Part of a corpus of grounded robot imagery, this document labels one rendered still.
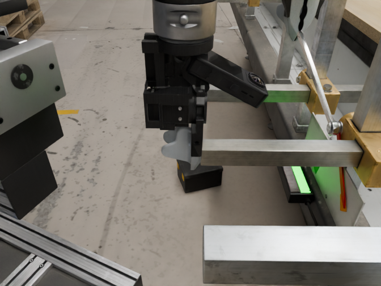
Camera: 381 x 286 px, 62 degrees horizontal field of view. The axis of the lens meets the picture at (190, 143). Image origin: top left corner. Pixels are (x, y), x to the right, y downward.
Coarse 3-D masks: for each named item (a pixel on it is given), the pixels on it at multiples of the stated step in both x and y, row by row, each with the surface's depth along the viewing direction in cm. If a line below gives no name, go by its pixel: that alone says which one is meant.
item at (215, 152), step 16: (208, 144) 49; (224, 144) 49; (240, 144) 49; (256, 144) 49; (272, 144) 49; (288, 144) 49; (304, 144) 49; (320, 144) 49; (336, 144) 49; (352, 144) 49; (208, 160) 48; (224, 160) 48; (240, 160) 48; (256, 160) 48; (272, 160) 48; (288, 160) 48; (304, 160) 48; (320, 160) 48; (336, 160) 48; (352, 160) 48
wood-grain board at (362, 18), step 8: (352, 0) 108; (360, 0) 108; (368, 0) 108; (376, 0) 108; (352, 8) 99; (360, 8) 99; (368, 8) 99; (376, 8) 99; (344, 16) 99; (352, 16) 94; (360, 16) 91; (368, 16) 91; (376, 16) 91; (352, 24) 94; (360, 24) 90; (368, 24) 85; (376, 24) 85; (368, 32) 85; (376, 32) 81; (376, 40) 81
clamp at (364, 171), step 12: (348, 120) 52; (348, 132) 52; (360, 132) 49; (372, 132) 49; (360, 144) 48; (372, 144) 47; (372, 156) 45; (360, 168) 48; (372, 168) 45; (372, 180) 46
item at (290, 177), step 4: (284, 168) 68; (288, 168) 68; (284, 172) 67; (288, 172) 67; (292, 172) 67; (288, 176) 66; (292, 176) 66; (288, 180) 65; (292, 180) 65; (292, 184) 64; (296, 184) 64; (292, 188) 63; (296, 188) 63; (292, 192) 63; (296, 192) 63
